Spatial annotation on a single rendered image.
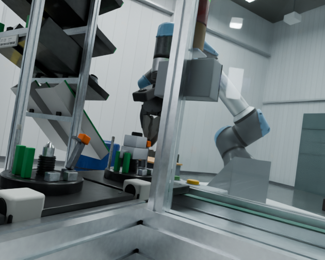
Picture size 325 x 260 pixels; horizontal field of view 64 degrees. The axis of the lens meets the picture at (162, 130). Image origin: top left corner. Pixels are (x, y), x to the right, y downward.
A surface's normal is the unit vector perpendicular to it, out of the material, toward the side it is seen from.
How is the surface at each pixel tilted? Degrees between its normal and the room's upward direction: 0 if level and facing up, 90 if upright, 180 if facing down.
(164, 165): 90
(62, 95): 90
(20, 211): 90
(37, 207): 90
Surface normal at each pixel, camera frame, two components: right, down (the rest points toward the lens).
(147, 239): -0.53, -0.11
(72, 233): 0.84, 0.11
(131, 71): 0.50, 0.04
